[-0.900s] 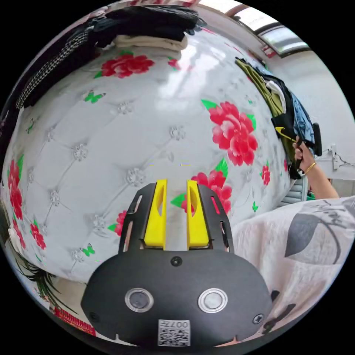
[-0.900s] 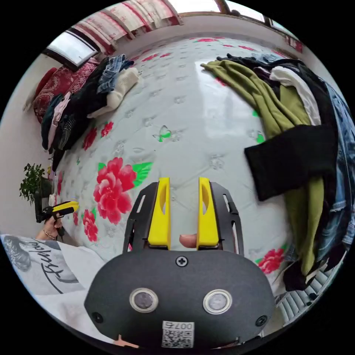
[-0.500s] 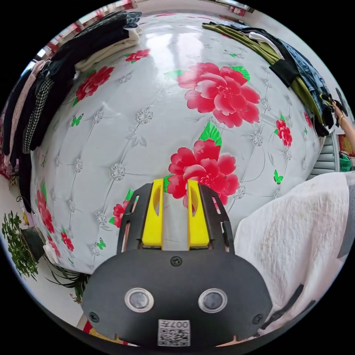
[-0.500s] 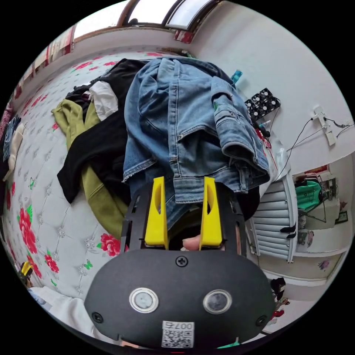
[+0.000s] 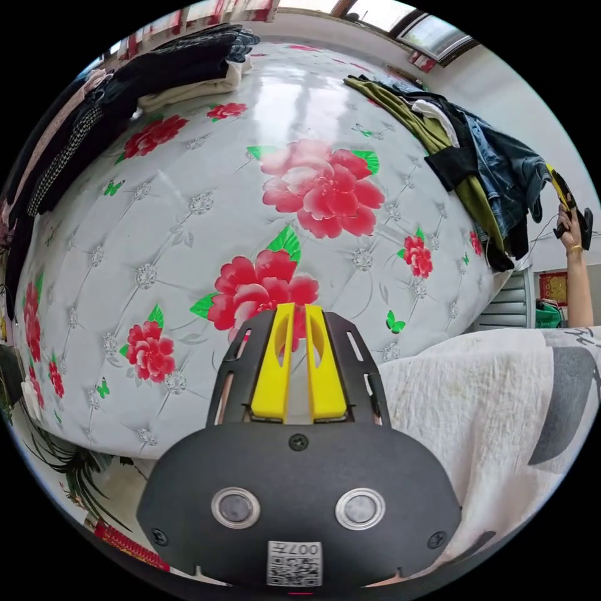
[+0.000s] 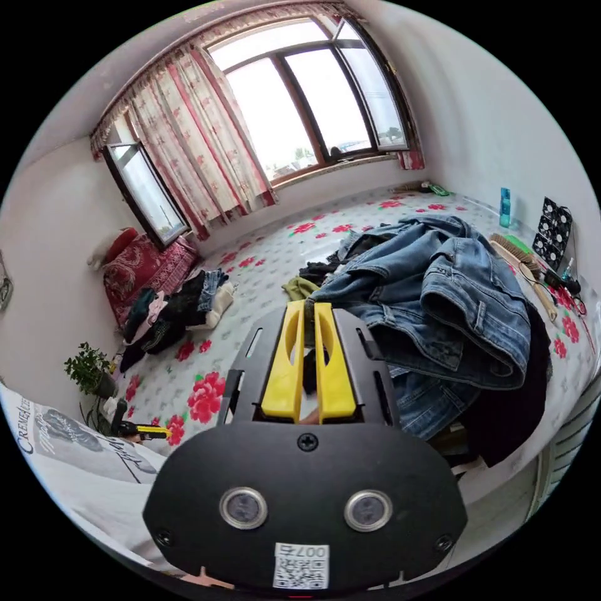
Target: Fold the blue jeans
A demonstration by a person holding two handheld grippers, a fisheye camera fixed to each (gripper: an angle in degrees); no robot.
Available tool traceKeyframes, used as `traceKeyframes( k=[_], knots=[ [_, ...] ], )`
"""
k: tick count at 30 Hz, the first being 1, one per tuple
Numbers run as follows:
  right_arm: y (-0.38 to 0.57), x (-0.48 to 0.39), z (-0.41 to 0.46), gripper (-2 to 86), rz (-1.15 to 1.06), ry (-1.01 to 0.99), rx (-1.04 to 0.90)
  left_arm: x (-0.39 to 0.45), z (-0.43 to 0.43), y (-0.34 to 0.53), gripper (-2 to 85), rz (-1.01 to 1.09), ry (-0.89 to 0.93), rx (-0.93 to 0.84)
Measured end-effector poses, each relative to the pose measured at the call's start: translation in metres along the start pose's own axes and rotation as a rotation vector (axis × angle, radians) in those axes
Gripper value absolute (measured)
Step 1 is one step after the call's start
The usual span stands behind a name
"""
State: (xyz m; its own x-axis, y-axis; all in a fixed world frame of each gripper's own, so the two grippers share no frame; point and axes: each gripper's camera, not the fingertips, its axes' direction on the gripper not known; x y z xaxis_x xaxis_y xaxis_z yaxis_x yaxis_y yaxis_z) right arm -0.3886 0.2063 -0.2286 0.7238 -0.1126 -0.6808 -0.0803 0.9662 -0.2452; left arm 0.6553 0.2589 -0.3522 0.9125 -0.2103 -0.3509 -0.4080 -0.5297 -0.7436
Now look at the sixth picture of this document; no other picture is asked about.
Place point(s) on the wooden hand brush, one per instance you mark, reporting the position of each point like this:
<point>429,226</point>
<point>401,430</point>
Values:
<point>523,267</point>

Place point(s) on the potted green plant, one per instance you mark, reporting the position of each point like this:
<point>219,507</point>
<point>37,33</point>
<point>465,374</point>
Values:
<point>89,371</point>

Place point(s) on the blue jeans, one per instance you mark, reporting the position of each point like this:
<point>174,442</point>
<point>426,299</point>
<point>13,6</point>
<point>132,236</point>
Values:
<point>422,281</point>

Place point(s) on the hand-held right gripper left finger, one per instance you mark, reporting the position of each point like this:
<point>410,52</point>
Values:
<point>281,375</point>

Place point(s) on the window with brown frame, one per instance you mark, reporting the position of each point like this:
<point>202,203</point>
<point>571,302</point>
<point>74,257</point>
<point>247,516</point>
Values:
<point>305,94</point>

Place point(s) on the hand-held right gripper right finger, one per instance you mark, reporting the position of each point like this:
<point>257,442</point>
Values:
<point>337,385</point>

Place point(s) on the bed with flowered sheet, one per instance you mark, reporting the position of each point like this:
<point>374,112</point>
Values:
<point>263,286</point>

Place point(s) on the red patterned cushion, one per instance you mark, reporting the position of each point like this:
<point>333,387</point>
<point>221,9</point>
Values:
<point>141,270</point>

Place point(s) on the red and white flowered curtain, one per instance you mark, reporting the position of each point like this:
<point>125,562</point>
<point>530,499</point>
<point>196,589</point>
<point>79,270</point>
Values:
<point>197,141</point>

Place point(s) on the blue bottle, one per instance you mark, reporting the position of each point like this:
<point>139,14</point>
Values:
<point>505,207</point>

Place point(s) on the person's body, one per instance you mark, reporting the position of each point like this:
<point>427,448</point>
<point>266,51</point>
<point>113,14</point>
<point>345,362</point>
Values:
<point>80,469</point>

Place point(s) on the pile of folded clothes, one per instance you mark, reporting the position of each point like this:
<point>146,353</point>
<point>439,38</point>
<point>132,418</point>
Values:
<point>173,310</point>

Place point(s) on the round red pillow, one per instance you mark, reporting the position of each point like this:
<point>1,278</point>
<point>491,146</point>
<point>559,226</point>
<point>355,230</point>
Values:
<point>123,238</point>

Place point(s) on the white radiator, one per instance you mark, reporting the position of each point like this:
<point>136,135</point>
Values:
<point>570,446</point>

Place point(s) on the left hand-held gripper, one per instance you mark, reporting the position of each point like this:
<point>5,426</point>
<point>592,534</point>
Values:
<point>123,420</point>

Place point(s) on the black fan panel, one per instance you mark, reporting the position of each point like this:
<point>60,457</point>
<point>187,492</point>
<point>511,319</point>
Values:
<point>554,232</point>

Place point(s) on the open window sash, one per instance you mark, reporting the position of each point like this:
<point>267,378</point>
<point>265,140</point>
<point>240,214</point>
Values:
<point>145,192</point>

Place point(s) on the green brush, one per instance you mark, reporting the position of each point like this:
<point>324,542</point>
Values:
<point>520,243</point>

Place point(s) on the green box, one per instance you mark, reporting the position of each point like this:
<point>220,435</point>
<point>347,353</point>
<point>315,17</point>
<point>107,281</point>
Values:
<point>439,190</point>

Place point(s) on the person's right hand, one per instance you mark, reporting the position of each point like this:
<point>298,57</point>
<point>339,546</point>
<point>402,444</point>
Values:
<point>209,578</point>

